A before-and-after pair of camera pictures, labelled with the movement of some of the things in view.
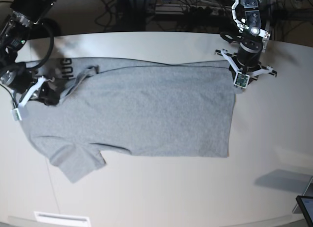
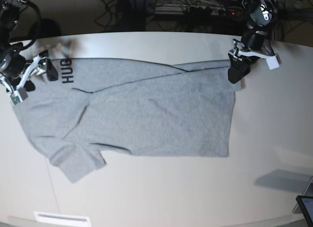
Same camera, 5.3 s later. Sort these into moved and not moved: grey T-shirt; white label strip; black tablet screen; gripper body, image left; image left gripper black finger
Moved: gripper body, image left; image left gripper black finger
Not moved: white label strip; black tablet screen; grey T-shirt
